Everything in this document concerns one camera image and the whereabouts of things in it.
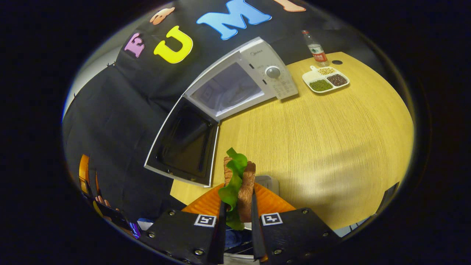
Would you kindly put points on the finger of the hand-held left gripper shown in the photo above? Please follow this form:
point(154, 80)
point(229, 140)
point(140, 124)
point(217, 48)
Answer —
point(112, 217)
point(84, 175)

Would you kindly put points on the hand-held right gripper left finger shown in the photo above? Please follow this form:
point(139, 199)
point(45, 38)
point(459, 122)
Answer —
point(184, 235)

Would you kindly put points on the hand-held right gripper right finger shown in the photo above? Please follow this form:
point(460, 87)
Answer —
point(294, 232)

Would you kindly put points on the toast sandwich with lettuce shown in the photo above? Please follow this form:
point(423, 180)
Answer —
point(246, 184)

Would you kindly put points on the white microwave oven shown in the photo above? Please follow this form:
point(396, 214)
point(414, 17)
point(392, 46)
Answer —
point(272, 59)

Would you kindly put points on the person's blue trousers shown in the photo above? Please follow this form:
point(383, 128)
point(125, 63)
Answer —
point(235, 238)

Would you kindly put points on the black backdrop cloth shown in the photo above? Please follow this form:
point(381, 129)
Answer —
point(110, 129)

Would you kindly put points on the white divided dish of beans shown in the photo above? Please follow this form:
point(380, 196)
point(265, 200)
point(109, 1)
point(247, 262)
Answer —
point(325, 81)

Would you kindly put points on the clear water bottle red label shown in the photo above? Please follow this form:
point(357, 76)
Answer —
point(316, 51)

